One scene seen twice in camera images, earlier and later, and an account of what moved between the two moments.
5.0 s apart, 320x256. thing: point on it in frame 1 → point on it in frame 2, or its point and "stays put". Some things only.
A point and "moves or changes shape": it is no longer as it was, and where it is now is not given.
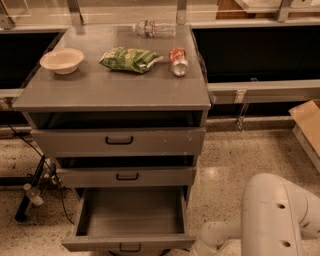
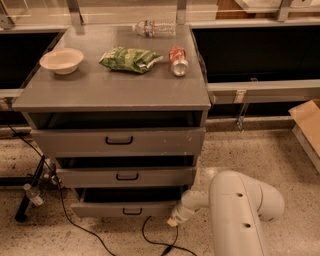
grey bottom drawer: (141, 219) moves or changes shape
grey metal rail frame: (226, 93) stays put
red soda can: (178, 61) stays put
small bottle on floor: (34, 195) stays put
